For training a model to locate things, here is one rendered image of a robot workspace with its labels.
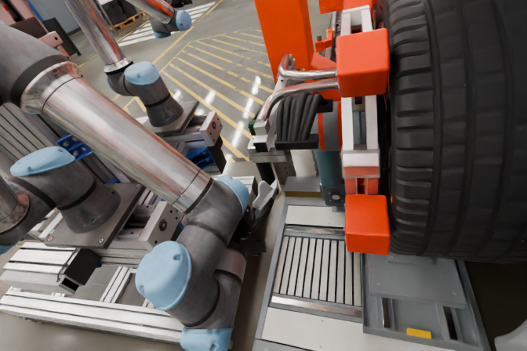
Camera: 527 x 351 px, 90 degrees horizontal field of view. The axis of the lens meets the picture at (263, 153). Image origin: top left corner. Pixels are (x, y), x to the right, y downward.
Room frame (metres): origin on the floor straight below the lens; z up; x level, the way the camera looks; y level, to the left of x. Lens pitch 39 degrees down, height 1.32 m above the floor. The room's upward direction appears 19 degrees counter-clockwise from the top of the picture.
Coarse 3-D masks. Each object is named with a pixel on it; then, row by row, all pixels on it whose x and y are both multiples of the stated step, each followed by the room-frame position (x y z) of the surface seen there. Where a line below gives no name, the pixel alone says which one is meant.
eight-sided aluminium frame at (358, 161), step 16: (352, 16) 0.63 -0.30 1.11; (368, 16) 0.57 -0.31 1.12; (368, 96) 0.39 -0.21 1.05; (368, 112) 0.37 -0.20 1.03; (352, 128) 0.37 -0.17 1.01; (368, 128) 0.35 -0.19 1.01; (352, 144) 0.35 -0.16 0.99; (368, 144) 0.33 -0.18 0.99; (352, 160) 0.33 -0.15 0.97; (368, 160) 0.32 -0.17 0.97; (352, 176) 0.32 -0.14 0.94; (368, 176) 0.31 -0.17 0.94; (352, 192) 0.32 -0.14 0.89; (368, 192) 0.31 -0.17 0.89
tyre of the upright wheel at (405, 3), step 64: (384, 0) 0.52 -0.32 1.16; (448, 0) 0.40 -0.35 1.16; (512, 0) 0.35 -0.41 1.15; (448, 64) 0.32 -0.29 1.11; (512, 64) 0.28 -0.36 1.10; (448, 128) 0.26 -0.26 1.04; (512, 128) 0.23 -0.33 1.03; (448, 192) 0.22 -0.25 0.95; (512, 192) 0.18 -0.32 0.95; (448, 256) 0.21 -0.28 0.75; (512, 256) 0.16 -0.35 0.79
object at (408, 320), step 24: (456, 264) 0.38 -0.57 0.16; (384, 312) 0.30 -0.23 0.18; (408, 312) 0.29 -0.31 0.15; (432, 312) 0.27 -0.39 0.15; (456, 312) 0.24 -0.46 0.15; (384, 336) 0.25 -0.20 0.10; (408, 336) 0.22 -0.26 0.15; (432, 336) 0.20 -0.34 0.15; (456, 336) 0.18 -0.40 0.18; (480, 336) 0.16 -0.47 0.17
